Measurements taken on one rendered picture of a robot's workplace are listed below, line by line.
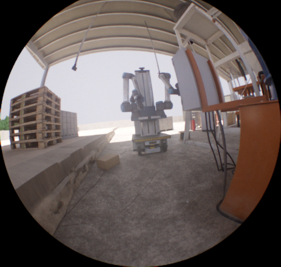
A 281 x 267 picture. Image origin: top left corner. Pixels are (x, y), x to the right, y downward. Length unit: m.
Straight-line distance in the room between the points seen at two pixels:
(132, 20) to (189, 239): 5.39
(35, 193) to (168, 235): 0.73
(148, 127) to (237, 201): 1.78
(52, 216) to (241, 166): 1.04
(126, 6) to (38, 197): 5.07
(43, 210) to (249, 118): 1.09
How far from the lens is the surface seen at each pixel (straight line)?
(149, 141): 1.53
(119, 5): 4.75
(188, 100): 0.82
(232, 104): 0.62
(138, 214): 0.67
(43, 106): 1.74
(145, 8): 4.84
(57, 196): 0.77
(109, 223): 0.67
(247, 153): 0.52
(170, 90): 1.32
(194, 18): 2.35
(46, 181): 0.73
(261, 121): 0.49
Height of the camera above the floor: 0.56
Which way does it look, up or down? 1 degrees down
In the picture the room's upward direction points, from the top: 6 degrees counter-clockwise
